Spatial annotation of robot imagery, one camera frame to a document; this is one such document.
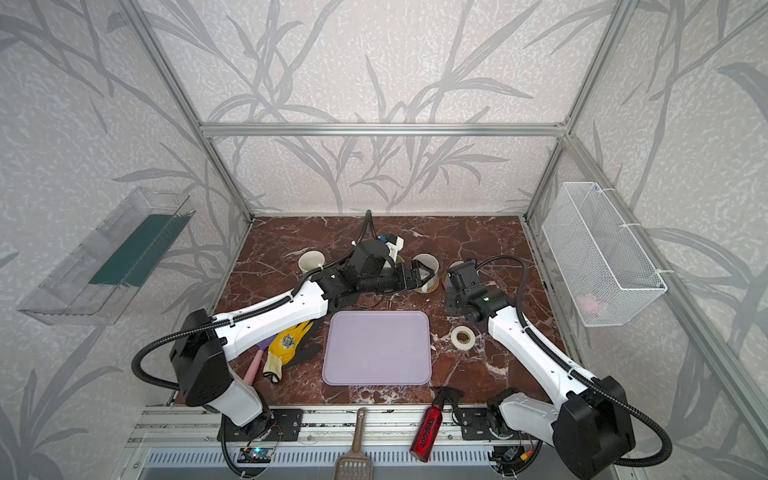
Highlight white mug blue outside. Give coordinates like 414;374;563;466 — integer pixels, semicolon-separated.
298;250;326;273

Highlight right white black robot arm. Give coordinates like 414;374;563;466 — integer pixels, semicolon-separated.
446;259;673;479

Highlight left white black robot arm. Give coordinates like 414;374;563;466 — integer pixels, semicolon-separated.
131;238;436;434

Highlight white tape roll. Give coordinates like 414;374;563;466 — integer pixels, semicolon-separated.
450;326;476;351

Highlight lavender plastic tray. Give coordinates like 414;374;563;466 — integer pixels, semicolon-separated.
322;311;432;386

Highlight yellow black work glove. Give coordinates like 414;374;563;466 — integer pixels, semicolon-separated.
263;320;324;384

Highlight pink object in basket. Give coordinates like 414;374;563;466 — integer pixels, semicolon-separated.
576;294;607;318

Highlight red spray bottle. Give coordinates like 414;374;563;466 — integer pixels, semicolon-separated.
409;386;464;463

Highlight purple pink spatula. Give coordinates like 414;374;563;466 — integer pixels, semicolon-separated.
243;335;276;385

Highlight brown litter scoop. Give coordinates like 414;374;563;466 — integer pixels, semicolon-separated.
334;407;373;480

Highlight green lit circuit board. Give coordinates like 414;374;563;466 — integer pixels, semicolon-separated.
236;446;275;465

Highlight green mat in shelf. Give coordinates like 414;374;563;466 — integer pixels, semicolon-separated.
89;212;193;287

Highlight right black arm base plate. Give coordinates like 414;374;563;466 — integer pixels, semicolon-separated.
452;405;540;444

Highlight white wire mesh basket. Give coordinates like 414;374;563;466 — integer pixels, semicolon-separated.
542;182;667;327

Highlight right circuit board with wires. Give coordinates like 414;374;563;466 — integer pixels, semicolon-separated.
488;444;535;468

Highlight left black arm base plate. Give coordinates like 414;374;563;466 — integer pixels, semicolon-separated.
217;408;303;443

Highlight clear plastic wall shelf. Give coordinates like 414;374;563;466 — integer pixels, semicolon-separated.
18;187;196;326

